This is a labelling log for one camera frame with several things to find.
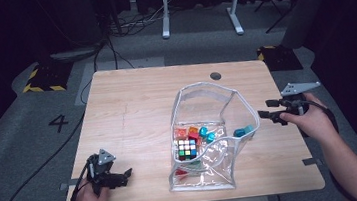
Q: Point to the black tripod stand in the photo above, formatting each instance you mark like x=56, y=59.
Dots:
x=274, y=11

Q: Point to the teal toy block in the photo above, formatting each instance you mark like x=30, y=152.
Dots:
x=203, y=131

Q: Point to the cyan toy block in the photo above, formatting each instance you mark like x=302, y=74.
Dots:
x=210, y=137
x=238, y=132

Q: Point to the person's right hand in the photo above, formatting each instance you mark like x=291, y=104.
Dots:
x=313, y=123

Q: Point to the green toy block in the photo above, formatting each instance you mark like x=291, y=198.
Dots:
x=195, y=164

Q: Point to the red toy block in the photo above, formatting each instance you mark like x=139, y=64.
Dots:
x=193, y=135
x=180, y=173

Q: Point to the pale-faced orange toy block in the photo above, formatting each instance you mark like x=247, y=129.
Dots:
x=180, y=133

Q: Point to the dark round table grommet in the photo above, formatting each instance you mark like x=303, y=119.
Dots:
x=215, y=75

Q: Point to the grey tape piece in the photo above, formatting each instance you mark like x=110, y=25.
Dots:
x=69, y=184
x=312, y=162

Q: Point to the light blue toy block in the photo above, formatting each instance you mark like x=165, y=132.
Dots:
x=249, y=129

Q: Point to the yellow-orange toy block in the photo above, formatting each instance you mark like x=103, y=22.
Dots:
x=193, y=129

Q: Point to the multicoloured puzzle cube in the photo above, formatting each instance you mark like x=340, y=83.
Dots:
x=186, y=148

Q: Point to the transparent plastic bag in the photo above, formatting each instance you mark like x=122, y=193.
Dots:
x=214, y=173

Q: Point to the grey curtain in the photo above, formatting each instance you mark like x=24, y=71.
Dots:
x=307, y=3

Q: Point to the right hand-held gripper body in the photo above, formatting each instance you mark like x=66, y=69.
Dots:
x=295, y=100

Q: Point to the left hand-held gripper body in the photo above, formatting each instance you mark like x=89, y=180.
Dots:
x=104, y=177

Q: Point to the black yellow striped base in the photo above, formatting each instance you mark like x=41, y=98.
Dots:
x=281, y=58
x=48, y=77

